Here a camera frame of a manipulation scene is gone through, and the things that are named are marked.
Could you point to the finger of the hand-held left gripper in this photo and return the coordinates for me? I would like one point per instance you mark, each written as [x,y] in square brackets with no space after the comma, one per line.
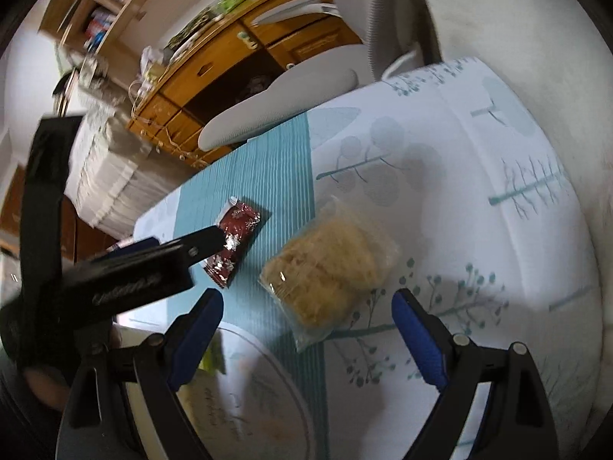
[134,245]
[206,242]

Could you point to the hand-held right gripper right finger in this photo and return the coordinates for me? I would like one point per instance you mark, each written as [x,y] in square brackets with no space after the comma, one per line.
[421,335]

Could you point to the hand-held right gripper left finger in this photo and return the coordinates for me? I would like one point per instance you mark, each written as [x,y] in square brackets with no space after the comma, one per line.
[196,340]

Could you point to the white plastic bin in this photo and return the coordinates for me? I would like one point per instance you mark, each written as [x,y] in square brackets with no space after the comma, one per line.
[143,320]

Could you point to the slim dark red snack packet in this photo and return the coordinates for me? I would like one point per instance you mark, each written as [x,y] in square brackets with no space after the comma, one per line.
[239,223]

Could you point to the small clear yellow crisps packet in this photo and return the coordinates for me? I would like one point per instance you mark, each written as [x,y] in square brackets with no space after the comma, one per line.
[325,268]

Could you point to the person's left hand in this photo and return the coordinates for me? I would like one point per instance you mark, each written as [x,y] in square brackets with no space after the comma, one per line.
[45,385]

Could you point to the yellow-green snack packet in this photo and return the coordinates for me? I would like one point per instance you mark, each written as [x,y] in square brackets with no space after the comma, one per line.
[214,357]

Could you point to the white lace cover cloth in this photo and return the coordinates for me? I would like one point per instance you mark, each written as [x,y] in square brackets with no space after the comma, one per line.
[110,172]

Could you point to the brown wooden door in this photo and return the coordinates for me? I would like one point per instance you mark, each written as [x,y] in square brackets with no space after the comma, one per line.
[12,191]

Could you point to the tree print tablecloth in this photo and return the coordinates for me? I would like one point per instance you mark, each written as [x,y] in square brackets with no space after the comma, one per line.
[431,177]

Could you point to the black bag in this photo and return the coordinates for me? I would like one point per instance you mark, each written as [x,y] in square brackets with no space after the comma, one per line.
[256,86]

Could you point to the wooden desk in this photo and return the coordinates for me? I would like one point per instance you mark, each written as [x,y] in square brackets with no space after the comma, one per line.
[210,72]

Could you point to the grey office chair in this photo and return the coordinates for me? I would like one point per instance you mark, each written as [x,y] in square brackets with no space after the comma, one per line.
[287,91]

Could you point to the dark printed box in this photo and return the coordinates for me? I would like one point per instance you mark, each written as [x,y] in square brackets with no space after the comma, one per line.
[196,24]

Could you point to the row of books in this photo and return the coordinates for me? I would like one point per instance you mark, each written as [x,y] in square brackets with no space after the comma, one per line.
[100,21]

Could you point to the green packets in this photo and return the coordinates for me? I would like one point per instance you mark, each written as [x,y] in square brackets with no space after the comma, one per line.
[232,0]

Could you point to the wooden bookshelf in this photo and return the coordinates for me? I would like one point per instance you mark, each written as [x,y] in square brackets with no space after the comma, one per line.
[143,0]

